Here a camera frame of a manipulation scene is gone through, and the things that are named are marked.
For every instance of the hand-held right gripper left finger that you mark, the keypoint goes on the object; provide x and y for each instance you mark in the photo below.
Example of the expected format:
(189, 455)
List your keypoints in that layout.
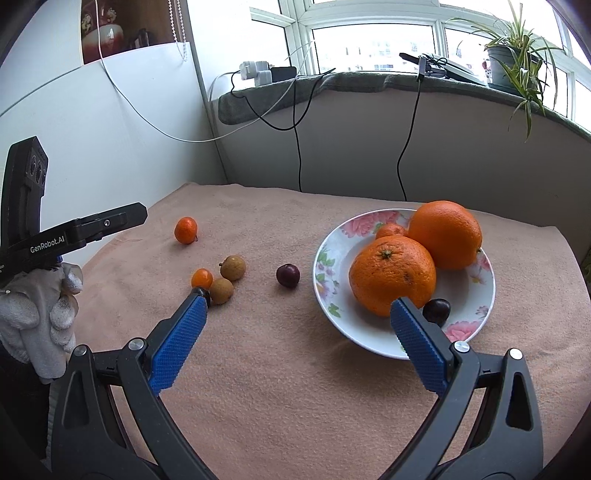
(178, 341)

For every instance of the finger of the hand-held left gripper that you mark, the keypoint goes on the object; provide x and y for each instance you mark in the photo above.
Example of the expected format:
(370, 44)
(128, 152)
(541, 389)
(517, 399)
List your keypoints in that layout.
(25, 194)
(111, 224)

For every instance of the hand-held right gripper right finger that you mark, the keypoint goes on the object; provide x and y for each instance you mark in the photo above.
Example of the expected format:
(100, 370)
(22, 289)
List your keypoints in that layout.
(420, 350)

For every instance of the dark red cherry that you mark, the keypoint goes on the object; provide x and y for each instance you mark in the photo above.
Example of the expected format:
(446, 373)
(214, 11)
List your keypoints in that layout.
(437, 310)
(287, 275)

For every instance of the large orange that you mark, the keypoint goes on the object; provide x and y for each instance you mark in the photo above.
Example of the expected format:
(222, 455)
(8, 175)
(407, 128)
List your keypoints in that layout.
(392, 277)
(445, 235)

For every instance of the floral white plate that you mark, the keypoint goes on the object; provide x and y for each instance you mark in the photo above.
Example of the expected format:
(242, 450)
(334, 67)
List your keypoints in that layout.
(337, 295)

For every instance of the small tangerine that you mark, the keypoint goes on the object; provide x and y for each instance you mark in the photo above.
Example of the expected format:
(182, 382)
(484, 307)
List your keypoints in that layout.
(390, 230)
(186, 230)

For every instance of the person's left hand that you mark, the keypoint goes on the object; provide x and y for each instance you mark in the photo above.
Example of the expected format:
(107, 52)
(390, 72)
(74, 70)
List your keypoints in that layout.
(41, 314)

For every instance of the brown longan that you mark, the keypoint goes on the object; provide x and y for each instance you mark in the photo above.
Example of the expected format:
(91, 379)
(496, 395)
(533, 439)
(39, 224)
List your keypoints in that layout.
(233, 267)
(221, 291)

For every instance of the small orange kumquat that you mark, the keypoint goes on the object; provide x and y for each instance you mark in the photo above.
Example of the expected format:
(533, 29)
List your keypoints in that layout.
(202, 278)

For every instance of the white panel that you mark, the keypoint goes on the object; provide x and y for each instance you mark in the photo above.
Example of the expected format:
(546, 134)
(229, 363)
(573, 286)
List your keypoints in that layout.
(92, 138)

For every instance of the pink blanket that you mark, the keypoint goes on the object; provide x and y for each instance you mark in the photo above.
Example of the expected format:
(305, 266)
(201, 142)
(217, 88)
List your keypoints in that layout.
(286, 392)

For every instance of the red and white jar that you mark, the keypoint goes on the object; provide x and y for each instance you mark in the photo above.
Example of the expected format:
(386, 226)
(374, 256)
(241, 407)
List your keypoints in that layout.
(110, 33)

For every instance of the wooden shelf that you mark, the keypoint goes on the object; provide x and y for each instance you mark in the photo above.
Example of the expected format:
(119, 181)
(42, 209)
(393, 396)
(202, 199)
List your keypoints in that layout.
(138, 23)

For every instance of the white power adapters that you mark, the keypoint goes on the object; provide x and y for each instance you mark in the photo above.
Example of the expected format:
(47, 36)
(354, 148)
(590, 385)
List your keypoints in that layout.
(253, 68)

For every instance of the white charger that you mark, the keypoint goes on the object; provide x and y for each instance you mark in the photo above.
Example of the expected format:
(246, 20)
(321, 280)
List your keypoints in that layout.
(264, 77)

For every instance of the black power adapter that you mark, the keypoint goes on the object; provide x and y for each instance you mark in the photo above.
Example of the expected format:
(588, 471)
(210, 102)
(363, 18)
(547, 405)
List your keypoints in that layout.
(283, 74)

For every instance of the grey sill cloth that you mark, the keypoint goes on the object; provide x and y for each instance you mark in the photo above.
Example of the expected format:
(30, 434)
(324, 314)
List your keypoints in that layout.
(369, 83)

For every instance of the potted spider plant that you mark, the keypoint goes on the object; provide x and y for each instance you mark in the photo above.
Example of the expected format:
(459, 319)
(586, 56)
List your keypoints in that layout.
(508, 60)

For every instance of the white window frame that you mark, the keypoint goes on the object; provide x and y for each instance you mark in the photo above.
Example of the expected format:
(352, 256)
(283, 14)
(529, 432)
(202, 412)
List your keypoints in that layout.
(300, 18)

